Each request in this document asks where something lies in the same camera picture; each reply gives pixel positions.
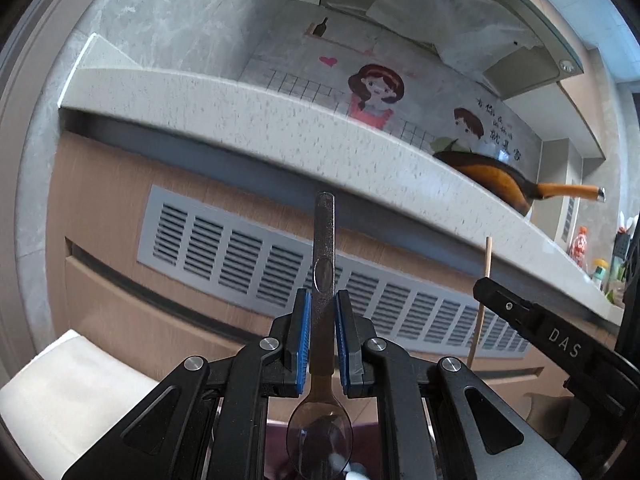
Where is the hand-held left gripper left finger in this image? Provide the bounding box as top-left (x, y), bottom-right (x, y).
top-left (60, 287), bottom-right (313, 480)

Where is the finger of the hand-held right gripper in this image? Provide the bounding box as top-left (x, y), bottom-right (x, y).
top-left (472, 276), bottom-right (539, 334)

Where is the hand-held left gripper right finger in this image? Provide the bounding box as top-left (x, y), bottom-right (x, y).
top-left (335, 289), bottom-right (581, 480)

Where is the wooden chopstick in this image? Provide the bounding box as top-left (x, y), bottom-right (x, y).
top-left (466, 236), bottom-right (495, 368)

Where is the metal spoon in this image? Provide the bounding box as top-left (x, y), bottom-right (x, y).
top-left (286, 191), bottom-right (354, 478)

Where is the purple utensil organizer tray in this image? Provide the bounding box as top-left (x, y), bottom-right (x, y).
top-left (264, 421), bottom-right (433, 480)

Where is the yellow capped bottle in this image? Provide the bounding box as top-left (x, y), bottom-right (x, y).
top-left (591, 258), bottom-right (611, 291)

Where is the orange drink bottle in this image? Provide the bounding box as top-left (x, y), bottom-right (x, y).
top-left (570, 225), bottom-right (589, 269)

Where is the black utensil rack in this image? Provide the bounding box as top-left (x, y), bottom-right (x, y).
top-left (612, 210), bottom-right (640, 272)

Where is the grey vent grille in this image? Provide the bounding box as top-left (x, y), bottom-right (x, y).
top-left (136, 185), bottom-right (532, 359)

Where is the wooden kitchen counter cabinet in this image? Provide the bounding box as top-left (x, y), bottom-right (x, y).
top-left (35, 32), bottom-right (640, 411)

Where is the range hood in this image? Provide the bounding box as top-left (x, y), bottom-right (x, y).
top-left (365, 0), bottom-right (583, 98)

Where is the frying pan with yellow handle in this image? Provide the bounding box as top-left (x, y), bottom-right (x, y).
top-left (432, 151), bottom-right (607, 217)

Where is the wooden wall cabinet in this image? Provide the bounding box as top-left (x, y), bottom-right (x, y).
top-left (552, 80), bottom-right (607, 162)

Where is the cartoon wall sticker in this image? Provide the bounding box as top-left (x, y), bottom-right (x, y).
top-left (240, 40), bottom-right (543, 163)

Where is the bottle shelf wall sticker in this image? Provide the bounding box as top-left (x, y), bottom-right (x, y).
top-left (302, 16), bottom-right (331, 41)

